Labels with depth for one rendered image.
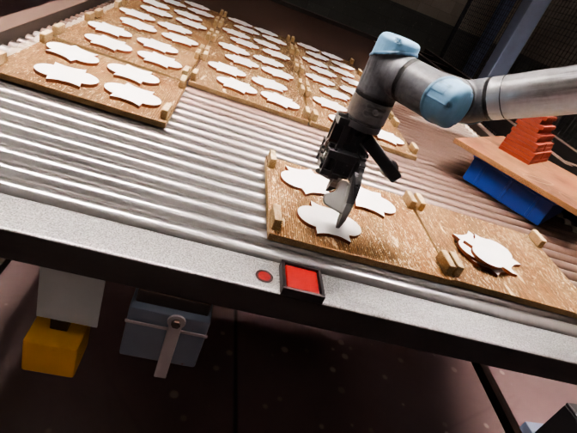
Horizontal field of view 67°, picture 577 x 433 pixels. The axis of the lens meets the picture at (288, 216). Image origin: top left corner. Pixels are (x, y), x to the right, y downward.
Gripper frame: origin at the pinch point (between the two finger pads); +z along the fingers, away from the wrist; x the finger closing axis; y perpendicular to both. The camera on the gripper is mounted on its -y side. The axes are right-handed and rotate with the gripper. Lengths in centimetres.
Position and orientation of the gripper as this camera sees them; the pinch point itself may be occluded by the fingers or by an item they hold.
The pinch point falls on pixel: (334, 210)
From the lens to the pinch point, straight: 92.8
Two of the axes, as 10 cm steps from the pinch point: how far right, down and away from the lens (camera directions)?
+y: -9.4, -2.4, -2.3
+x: 0.6, 5.4, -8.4
